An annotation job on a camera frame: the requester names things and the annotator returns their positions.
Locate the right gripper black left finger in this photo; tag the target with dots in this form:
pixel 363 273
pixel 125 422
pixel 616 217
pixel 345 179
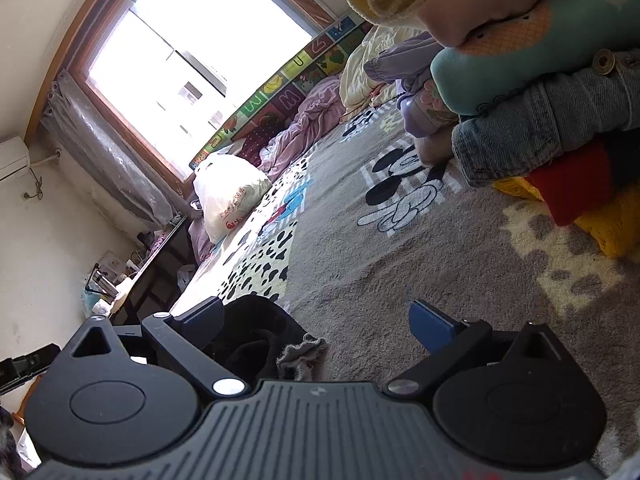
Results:
pixel 178 343

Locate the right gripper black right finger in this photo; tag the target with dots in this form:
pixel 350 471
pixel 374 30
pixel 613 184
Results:
pixel 451 345

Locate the black garment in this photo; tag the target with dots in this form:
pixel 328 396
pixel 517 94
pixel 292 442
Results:
pixel 259 340

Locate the dark side desk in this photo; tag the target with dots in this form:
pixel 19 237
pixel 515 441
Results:
pixel 127 292

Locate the Mickey Mouse plush bed blanket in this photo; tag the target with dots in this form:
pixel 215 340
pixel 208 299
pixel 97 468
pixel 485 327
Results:
pixel 358 226

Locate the white plastic bag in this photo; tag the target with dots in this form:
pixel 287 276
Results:
pixel 229 188

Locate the red folded garment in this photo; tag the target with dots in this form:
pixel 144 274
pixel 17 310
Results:
pixel 585 180

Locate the yellow knitted garment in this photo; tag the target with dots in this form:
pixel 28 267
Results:
pixel 615 226

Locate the blue denim folded garment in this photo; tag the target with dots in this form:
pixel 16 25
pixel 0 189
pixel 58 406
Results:
pixel 553 117

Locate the purple folded garment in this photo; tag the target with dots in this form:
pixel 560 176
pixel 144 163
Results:
pixel 408 65

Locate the grey translucent curtain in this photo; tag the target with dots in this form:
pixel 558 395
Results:
pixel 86 135

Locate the pink crumpled quilt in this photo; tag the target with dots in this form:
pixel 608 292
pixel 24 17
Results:
pixel 272 148

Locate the colourful alphabet foam mat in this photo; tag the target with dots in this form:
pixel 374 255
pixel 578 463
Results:
pixel 280 96

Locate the teal folded garment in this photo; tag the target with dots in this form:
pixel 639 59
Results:
pixel 555 35

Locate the white wall air conditioner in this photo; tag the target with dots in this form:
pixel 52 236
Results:
pixel 14 158

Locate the window with wooden frame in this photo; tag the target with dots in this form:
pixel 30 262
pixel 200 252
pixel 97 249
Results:
pixel 166 74

